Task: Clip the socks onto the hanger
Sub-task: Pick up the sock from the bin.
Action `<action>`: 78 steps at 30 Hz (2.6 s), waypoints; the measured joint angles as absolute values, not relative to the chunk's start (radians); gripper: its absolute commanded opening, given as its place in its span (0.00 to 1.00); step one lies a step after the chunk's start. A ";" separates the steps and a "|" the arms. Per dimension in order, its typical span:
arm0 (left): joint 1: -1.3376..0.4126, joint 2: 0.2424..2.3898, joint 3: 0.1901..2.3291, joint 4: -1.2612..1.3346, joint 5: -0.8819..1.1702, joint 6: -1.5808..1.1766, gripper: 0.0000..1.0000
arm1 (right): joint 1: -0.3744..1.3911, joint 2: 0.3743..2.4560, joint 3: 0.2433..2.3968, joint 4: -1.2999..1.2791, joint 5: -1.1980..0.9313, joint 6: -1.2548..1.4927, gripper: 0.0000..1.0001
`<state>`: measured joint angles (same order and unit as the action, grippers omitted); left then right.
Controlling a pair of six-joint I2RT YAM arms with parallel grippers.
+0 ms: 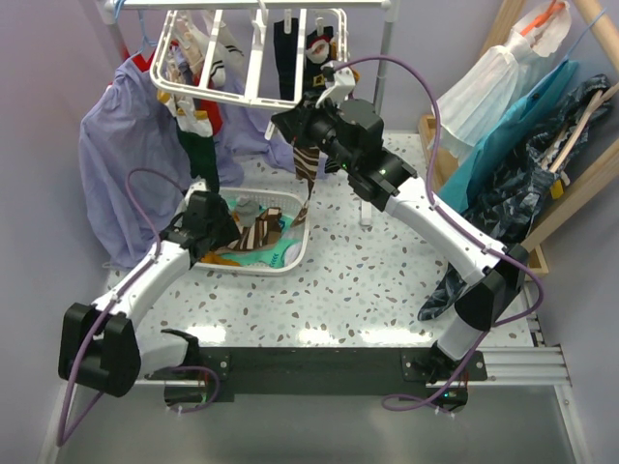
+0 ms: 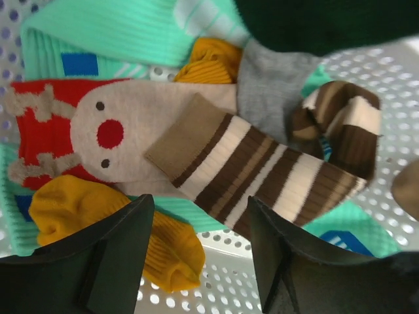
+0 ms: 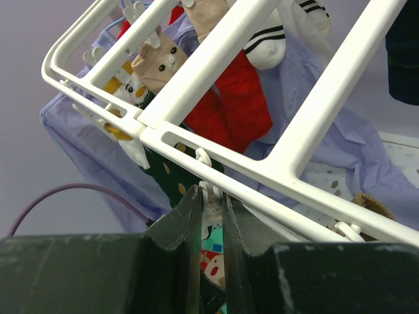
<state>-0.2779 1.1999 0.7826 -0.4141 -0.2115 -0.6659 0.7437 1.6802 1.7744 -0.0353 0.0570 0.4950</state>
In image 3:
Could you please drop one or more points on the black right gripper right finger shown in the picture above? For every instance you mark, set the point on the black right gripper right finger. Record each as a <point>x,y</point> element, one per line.
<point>265,273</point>

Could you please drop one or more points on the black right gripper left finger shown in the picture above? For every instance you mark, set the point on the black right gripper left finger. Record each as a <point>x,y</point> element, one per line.
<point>157,271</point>

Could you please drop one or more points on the white hanger clip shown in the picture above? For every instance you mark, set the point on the white hanger clip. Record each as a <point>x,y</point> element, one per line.
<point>212,209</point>
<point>351,232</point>

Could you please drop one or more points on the white clip sock hanger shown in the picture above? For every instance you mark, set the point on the white clip sock hanger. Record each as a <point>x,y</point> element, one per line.
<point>271,186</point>

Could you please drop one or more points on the mint green sock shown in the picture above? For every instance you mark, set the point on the mint green sock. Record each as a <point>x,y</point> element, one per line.
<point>214,242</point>

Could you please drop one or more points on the dark green dotted sock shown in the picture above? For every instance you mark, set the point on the dark green dotted sock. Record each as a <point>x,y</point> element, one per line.
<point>173,179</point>

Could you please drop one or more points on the lavender hanging shirt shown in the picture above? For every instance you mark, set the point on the lavender hanging shirt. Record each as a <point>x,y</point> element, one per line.
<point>351,143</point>

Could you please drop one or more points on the red hanging sock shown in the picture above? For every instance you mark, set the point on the red hanging sock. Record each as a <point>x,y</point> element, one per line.
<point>234,113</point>

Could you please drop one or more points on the beige cat-face sock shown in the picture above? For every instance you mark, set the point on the beige cat-face sock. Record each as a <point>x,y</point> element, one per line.
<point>154,67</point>

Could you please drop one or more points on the white black-striped hanging sock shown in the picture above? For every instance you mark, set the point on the white black-striped hanging sock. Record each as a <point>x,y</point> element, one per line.
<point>309,21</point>

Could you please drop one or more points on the navy patterned hanging sock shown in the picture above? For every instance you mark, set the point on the navy patterned hanging sock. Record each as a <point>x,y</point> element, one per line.
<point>402,51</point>

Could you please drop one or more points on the light blue wire hanger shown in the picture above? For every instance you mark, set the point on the light blue wire hanger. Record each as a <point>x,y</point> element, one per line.
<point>123,19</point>

